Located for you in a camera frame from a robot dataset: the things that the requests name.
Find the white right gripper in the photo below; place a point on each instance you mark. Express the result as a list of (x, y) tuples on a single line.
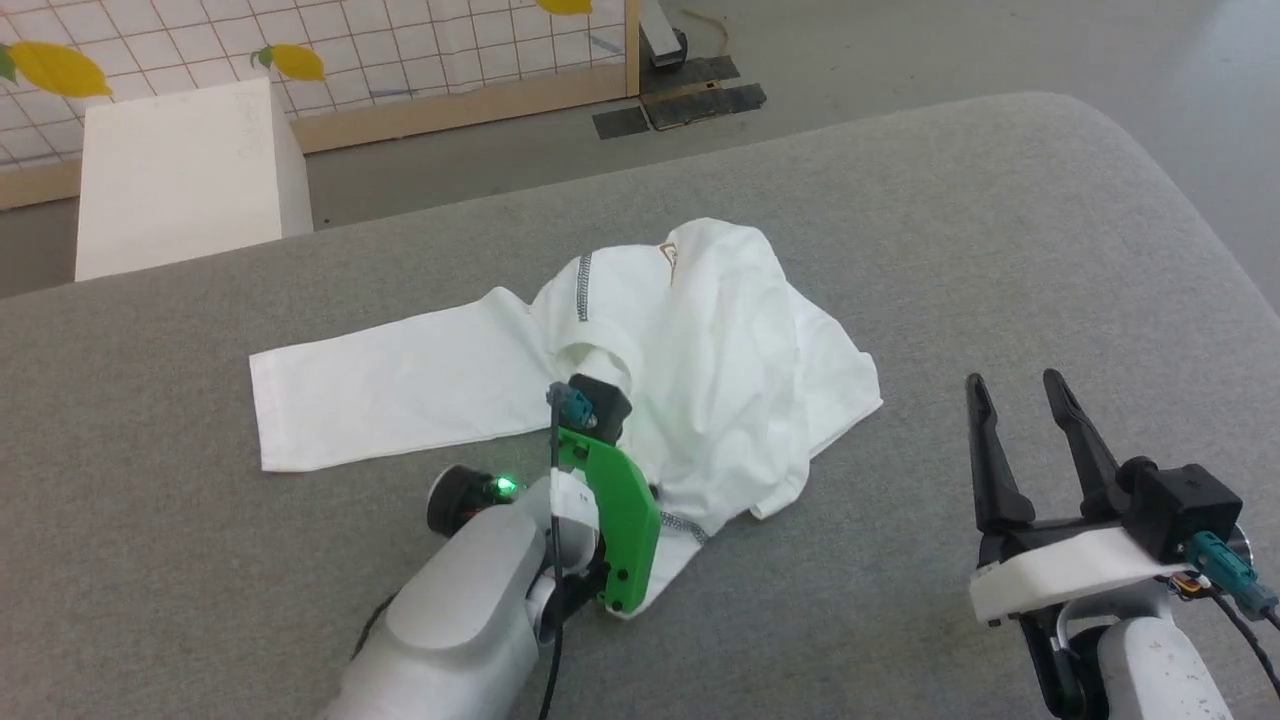
[(1060, 570)]

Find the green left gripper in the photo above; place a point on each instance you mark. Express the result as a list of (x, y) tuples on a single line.
[(625, 520)]

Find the white long-sleeved shirt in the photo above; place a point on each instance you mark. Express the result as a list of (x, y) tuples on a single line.
[(700, 330)]

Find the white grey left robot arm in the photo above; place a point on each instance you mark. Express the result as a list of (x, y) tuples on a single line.
[(470, 600)]

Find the small black floor mat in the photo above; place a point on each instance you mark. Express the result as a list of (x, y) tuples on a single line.
[(621, 122)]

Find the grey wheeled stand foot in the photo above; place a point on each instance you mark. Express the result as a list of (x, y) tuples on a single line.
[(662, 35)]

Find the wood-framed tile-print lemon panel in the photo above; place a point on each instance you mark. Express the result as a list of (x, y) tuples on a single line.
[(400, 50)]

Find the white rectangular block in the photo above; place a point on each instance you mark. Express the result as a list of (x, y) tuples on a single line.
[(180, 180)]

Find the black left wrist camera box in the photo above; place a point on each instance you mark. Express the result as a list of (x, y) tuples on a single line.
[(603, 398)]

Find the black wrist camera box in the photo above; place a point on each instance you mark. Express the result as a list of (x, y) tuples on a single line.
[(1185, 505), (603, 398)]

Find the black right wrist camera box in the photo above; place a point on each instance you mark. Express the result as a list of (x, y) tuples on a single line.
[(1185, 505)]

